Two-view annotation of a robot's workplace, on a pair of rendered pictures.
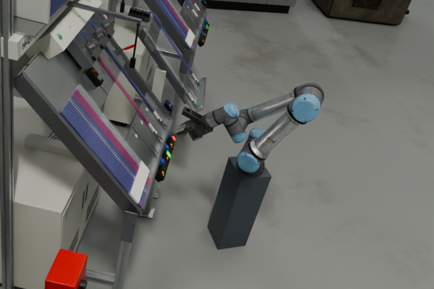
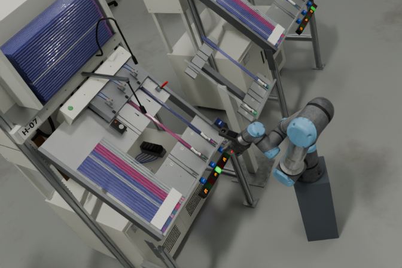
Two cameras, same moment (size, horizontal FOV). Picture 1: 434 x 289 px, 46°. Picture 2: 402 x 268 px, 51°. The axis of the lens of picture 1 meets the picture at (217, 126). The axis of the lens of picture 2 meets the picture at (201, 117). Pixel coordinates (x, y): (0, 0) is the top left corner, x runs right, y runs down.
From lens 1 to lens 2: 135 cm
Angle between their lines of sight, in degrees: 38
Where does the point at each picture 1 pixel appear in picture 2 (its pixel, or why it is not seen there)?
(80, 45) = (99, 104)
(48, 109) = (64, 169)
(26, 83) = (43, 154)
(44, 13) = (33, 103)
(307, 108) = (298, 134)
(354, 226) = not seen: outside the picture
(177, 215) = (278, 204)
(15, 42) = (12, 134)
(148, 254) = (243, 243)
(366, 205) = not seen: outside the picture
